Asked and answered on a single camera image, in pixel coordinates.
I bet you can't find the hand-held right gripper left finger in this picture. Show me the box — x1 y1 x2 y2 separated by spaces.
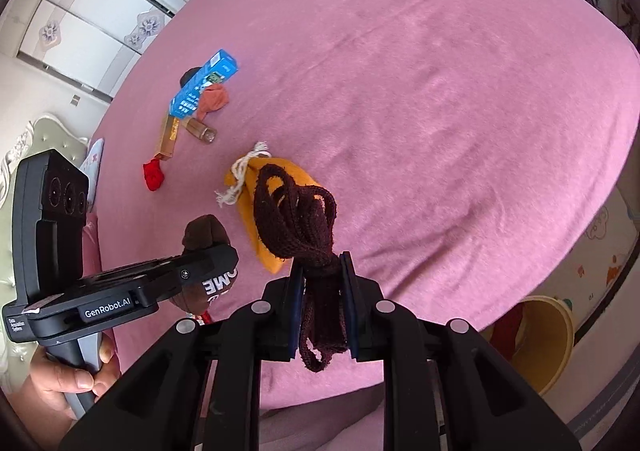
57 265 307 451

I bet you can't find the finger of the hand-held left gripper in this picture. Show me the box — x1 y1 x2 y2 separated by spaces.
132 245 239 308

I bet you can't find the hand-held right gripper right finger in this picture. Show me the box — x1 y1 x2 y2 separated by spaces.
340 251 583 451

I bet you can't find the brown printed cloth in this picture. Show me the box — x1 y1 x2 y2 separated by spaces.
170 214 242 318

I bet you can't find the dark brown knit strap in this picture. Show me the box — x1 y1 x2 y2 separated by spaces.
252 163 351 373

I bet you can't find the blue cardboard box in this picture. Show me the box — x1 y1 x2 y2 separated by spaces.
169 49 240 119

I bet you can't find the yellow plastic bin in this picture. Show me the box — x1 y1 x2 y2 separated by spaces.
492 295 576 395

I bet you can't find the person's left hand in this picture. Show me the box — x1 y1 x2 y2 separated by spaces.
29 331 122 422

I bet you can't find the printed pillow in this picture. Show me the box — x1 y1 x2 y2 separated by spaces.
82 137 106 212

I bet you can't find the red crumpled cloth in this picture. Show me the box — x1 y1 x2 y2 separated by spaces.
142 158 166 192

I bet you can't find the gold cardboard box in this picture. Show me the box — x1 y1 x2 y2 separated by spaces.
155 113 182 161

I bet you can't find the small brown glass bottle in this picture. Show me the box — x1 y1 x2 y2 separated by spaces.
181 117 219 144

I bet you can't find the orange crumpled cloth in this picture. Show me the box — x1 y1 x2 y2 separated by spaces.
195 83 230 122

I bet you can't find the pink bedsheet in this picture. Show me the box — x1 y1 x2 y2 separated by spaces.
85 0 640 414

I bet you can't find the cartoon floor mat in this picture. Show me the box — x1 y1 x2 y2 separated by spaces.
570 188 640 349

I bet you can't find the yellow drawstring pouch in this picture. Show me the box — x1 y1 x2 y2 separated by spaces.
215 142 326 275

